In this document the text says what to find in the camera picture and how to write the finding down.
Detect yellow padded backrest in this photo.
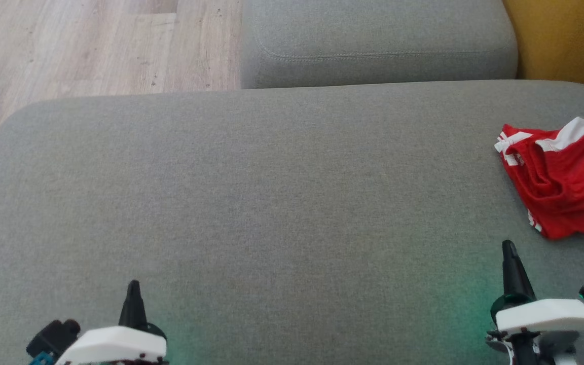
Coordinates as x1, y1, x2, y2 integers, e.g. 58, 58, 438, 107
502, 0, 584, 99

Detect red shirt with white sleeves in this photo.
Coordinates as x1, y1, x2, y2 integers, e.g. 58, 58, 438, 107
494, 117, 584, 240

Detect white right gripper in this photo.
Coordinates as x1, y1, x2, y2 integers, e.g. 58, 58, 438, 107
491, 241, 584, 335

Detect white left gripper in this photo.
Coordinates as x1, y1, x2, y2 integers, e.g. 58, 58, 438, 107
56, 280, 168, 365

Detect small grey fabric sofa cushion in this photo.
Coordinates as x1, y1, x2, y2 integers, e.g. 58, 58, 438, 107
240, 0, 519, 90

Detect large grey fabric sofa seat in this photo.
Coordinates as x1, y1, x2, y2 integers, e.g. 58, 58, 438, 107
0, 80, 584, 365

